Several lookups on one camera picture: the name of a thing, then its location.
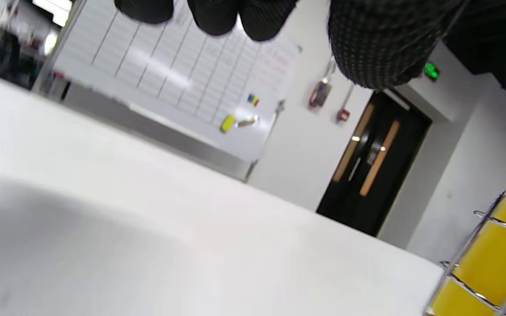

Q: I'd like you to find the person's left hand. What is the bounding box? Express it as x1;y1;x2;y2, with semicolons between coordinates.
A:
114;0;473;90

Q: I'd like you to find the yellow squeeze seasoning bottle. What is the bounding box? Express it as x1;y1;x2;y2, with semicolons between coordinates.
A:
426;160;506;316

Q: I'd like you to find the green exit sign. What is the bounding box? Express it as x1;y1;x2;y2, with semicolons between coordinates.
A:
424;62;440;82

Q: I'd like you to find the white whiteboard on stand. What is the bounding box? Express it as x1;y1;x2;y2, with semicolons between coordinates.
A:
34;0;304;183

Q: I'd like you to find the ceiling light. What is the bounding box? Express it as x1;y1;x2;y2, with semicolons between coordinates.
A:
33;0;75;28

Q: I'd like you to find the black door with wooden handles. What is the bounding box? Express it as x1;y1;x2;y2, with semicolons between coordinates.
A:
317;90;433;237

